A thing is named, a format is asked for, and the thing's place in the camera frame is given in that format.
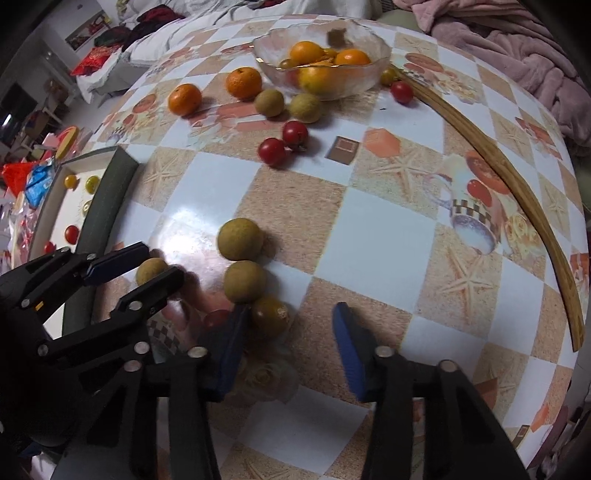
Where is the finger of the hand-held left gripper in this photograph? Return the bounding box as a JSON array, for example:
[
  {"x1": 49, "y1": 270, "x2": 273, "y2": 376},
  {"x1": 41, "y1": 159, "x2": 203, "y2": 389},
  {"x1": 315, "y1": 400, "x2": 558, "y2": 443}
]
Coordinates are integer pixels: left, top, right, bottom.
[
  {"x1": 0, "y1": 244, "x2": 149, "y2": 319},
  {"x1": 39, "y1": 266, "x2": 186, "y2": 370}
]

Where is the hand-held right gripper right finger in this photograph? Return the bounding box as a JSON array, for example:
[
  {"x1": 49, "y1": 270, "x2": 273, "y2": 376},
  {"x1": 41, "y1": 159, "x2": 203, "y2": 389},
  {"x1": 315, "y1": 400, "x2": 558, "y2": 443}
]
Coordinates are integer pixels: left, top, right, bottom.
[{"x1": 332, "y1": 302, "x2": 532, "y2": 480}]

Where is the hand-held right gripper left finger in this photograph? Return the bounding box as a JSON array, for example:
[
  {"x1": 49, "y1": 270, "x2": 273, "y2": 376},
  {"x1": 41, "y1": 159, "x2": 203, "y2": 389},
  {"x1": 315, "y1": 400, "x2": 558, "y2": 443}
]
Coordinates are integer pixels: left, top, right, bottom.
[{"x1": 51, "y1": 304, "x2": 254, "y2": 480}]

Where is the longan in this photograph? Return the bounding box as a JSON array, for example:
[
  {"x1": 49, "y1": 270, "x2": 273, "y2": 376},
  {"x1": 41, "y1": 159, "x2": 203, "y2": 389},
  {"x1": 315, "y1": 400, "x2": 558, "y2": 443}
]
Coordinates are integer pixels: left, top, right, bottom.
[
  {"x1": 217, "y1": 218, "x2": 265, "y2": 261},
  {"x1": 255, "y1": 89, "x2": 285, "y2": 117},
  {"x1": 223, "y1": 261, "x2": 267, "y2": 304},
  {"x1": 289, "y1": 93, "x2": 322, "y2": 124},
  {"x1": 136, "y1": 257, "x2": 169, "y2": 287}
]

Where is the green-rimmed white box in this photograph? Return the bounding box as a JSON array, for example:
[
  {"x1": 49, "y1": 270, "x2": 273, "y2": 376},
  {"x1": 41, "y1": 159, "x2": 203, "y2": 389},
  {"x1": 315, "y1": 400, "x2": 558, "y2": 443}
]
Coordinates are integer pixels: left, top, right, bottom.
[{"x1": 25, "y1": 145, "x2": 140, "y2": 342}]

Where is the blue plastic bag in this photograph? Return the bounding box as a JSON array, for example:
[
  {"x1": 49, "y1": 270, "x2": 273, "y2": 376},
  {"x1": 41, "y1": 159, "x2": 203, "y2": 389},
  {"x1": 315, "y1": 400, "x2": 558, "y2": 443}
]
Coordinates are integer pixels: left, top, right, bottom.
[{"x1": 25, "y1": 164, "x2": 58, "y2": 206}]

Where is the red plastic bag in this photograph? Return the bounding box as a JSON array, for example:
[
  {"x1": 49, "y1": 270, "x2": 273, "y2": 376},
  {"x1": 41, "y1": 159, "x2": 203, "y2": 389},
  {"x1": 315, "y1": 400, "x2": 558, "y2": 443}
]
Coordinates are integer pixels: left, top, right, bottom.
[{"x1": 2, "y1": 161, "x2": 35, "y2": 197}]

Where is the orange round item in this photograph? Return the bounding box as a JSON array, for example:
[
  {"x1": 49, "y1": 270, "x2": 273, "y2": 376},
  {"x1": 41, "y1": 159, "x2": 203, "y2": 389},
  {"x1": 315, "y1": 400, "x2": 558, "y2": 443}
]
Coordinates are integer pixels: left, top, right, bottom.
[{"x1": 55, "y1": 126, "x2": 79, "y2": 160}]

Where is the mandarin orange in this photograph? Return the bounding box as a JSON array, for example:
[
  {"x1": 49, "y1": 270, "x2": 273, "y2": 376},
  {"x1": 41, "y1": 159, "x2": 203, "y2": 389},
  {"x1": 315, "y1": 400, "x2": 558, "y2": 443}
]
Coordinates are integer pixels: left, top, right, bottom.
[
  {"x1": 335, "y1": 49, "x2": 372, "y2": 66},
  {"x1": 298, "y1": 67, "x2": 345, "y2": 95},
  {"x1": 290, "y1": 41, "x2": 326, "y2": 65},
  {"x1": 167, "y1": 83, "x2": 203, "y2": 116},
  {"x1": 226, "y1": 67, "x2": 263, "y2": 100}
]

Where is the red cloth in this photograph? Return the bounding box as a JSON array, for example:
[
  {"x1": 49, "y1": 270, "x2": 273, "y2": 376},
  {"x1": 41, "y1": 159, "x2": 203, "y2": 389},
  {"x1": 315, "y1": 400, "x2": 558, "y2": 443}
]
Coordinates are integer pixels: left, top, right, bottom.
[{"x1": 70, "y1": 48, "x2": 114, "y2": 77}]

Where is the long curved wooden strip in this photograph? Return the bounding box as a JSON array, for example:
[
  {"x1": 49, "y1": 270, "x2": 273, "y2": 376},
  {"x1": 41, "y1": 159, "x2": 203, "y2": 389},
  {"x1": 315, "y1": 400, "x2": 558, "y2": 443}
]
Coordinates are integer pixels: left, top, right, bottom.
[{"x1": 390, "y1": 65, "x2": 586, "y2": 352}]

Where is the clear glass bowl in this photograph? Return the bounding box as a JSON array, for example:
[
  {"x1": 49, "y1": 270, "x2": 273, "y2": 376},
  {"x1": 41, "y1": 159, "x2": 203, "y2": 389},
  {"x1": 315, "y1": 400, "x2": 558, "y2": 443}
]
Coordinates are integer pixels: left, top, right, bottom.
[{"x1": 252, "y1": 17, "x2": 392, "y2": 101}]

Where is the white pillow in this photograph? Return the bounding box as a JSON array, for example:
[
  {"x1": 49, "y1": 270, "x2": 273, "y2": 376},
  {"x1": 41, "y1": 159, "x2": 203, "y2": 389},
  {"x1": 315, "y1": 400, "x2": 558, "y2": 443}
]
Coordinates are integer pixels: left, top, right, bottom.
[{"x1": 122, "y1": 0, "x2": 301, "y2": 65}]

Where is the black and red garment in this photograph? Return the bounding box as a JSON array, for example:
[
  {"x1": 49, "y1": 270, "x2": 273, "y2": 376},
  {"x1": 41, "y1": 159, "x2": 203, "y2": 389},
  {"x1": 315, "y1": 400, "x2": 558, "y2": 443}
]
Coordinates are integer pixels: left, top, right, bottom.
[{"x1": 136, "y1": 7, "x2": 185, "y2": 28}]

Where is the green sofa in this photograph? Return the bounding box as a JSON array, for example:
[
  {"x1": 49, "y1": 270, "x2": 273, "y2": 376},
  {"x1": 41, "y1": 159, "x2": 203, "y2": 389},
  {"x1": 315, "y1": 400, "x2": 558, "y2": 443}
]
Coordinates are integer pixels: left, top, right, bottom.
[{"x1": 374, "y1": 7, "x2": 432, "y2": 31}]

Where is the pink fleece blanket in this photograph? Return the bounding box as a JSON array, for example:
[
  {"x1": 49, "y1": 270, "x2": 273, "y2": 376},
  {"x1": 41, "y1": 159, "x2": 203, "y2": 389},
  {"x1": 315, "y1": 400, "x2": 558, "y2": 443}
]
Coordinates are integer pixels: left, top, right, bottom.
[{"x1": 413, "y1": 0, "x2": 591, "y2": 148}]

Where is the wall picture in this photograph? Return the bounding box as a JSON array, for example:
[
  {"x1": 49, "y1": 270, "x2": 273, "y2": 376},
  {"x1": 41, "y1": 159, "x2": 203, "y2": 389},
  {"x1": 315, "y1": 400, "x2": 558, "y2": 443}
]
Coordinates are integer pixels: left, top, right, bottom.
[{"x1": 65, "y1": 11, "x2": 109, "y2": 49}]

